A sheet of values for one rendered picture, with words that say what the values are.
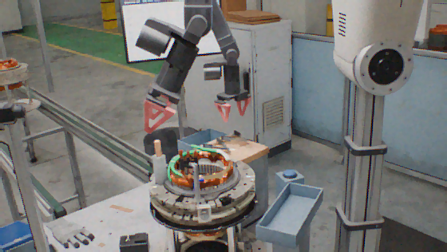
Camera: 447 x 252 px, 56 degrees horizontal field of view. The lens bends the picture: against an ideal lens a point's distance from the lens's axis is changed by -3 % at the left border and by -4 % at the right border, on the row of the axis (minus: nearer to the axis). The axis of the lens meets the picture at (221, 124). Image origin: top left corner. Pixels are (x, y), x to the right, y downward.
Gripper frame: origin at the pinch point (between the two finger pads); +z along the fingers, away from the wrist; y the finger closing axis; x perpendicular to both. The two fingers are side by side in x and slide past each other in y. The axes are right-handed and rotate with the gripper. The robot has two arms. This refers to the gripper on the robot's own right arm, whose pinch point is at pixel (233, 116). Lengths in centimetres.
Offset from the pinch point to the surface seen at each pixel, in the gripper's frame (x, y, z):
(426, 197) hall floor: 9, -188, 116
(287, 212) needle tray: 39.9, 19.3, 14.7
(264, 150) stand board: 12.2, -2.7, 10.8
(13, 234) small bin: -46, 72, 36
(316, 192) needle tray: 42.1, 8.3, 12.2
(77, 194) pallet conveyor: -172, -4, 101
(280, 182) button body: 26.1, 5.5, 15.4
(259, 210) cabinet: 11.5, -0.2, 35.2
